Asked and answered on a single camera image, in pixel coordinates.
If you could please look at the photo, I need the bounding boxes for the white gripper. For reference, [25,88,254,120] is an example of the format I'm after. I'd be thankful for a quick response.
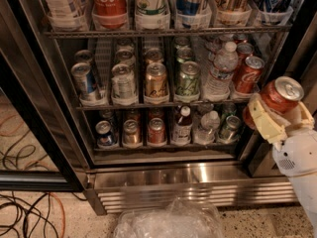
[248,93,317,177]

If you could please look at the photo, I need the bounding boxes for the red coke can front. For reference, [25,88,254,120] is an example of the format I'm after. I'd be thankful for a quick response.
[249,76,304,125]

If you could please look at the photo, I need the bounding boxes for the red coke can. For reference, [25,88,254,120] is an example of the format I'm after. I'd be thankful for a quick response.
[234,56,264,93]
[232,43,254,79]
[249,76,304,125]

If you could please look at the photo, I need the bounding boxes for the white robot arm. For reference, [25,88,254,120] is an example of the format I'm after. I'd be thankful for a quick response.
[248,93,317,237]

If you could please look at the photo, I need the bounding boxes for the green can bottom shelf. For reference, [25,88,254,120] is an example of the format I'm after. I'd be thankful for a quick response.
[218,115,241,143]

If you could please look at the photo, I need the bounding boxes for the clear water bottle middle shelf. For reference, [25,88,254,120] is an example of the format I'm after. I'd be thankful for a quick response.
[203,42,239,101]

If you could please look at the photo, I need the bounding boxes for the small water bottle bottom shelf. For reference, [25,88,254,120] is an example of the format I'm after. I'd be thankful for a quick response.
[194,110,220,145]

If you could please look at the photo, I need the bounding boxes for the green soda can front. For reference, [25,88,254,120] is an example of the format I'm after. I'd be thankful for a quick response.
[175,61,200,96]

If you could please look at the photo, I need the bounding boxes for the red can bottom shelf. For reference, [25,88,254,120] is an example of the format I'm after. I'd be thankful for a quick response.
[148,118,166,145]

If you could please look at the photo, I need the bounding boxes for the gold soda can front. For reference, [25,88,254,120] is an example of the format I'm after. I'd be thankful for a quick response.
[145,62,167,98]

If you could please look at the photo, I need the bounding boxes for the stainless steel fridge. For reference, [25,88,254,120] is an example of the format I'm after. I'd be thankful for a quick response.
[0,0,316,214]

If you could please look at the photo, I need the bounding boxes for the gold can bottom shelf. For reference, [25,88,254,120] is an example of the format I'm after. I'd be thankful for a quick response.
[123,119,141,144]

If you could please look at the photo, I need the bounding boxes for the blue large bottle top shelf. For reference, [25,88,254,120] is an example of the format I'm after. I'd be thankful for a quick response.
[176,0,208,29]

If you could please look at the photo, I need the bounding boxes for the white silver can front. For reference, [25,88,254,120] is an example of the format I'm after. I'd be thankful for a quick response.
[111,63,136,99]

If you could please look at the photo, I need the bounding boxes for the blue pepsi can bottom shelf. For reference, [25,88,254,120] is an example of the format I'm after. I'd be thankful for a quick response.
[95,120,117,147]

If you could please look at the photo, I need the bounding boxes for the blue silver can front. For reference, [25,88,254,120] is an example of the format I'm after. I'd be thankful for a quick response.
[71,62,101,101]

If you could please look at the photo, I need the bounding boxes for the dark juice bottle white cap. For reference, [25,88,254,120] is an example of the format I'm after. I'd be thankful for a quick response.
[172,106,192,146]

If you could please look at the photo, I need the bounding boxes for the clear plastic bag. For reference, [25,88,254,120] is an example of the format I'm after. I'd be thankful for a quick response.
[113,198,225,238]

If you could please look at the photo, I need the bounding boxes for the white green large bottle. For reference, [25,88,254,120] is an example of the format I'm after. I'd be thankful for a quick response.
[135,0,166,29]

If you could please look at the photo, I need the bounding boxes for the large coca-cola bottle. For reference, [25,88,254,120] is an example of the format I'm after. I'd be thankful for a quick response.
[94,0,127,29]

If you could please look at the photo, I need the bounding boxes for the black and orange cables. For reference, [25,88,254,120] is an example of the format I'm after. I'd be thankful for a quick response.
[0,191,87,238]

